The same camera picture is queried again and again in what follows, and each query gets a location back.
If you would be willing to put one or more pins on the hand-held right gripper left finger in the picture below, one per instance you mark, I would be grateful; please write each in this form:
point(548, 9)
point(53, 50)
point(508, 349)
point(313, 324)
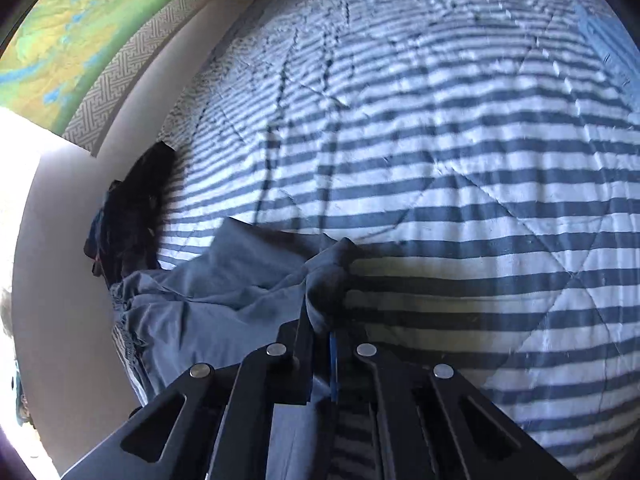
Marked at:
point(300, 375)

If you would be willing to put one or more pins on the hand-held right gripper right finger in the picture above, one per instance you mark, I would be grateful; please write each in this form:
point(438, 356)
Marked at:
point(334, 370)

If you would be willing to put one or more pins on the blue-grey pants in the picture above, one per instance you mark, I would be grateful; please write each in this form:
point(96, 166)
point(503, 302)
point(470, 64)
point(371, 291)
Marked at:
point(225, 285)

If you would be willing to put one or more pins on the striped bedspread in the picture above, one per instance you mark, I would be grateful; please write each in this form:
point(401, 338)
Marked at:
point(450, 185)

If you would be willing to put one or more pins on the dark cloth pile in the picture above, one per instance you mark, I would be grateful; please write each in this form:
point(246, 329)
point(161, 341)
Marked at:
point(135, 210)

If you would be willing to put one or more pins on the light blue cloth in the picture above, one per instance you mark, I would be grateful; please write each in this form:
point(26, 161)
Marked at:
point(607, 40)

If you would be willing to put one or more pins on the green wall map poster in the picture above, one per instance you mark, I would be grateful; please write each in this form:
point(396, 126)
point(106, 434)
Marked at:
point(75, 35)

